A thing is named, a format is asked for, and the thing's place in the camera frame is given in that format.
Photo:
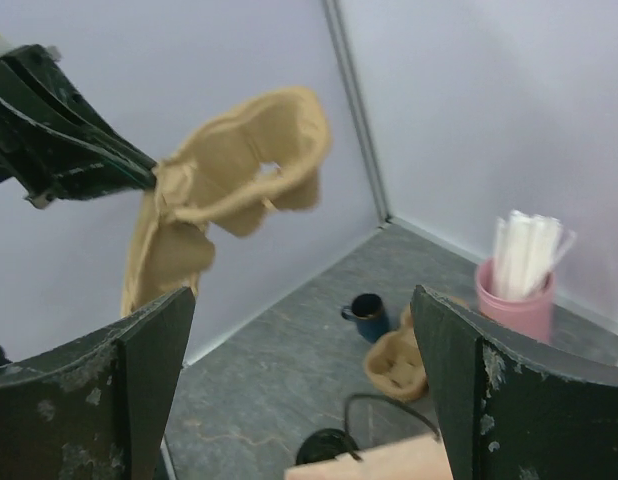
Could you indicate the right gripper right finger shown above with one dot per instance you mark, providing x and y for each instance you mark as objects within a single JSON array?
[{"x": 510, "y": 407}]

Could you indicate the cardboard cup carrier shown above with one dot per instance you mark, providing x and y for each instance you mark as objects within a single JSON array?
[{"x": 261, "y": 156}]

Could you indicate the white wrapped straws bundle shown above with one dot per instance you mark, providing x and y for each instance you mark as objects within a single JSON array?
[{"x": 527, "y": 249}]

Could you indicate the stack of black lids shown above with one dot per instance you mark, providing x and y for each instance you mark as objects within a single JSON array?
[{"x": 324, "y": 445}]

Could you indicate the pink straw holder cup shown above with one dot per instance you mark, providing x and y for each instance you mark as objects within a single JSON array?
[{"x": 532, "y": 317}]

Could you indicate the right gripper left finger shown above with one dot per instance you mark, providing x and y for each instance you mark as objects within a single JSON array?
[{"x": 96, "y": 407}]

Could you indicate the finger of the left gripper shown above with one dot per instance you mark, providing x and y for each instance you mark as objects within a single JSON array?
[
  {"x": 32, "y": 176},
  {"x": 44, "y": 117}
]

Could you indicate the dark blue enamel mug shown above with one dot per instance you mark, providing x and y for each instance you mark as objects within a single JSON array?
[{"x": 368, "y": 312}]

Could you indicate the stacked cardboard cup carriers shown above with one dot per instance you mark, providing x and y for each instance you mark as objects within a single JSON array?
[{"x": 394, "y": 364}]

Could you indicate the orange paper gift bag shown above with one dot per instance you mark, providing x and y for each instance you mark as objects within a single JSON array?
[{"x": 419, "y": 457}]

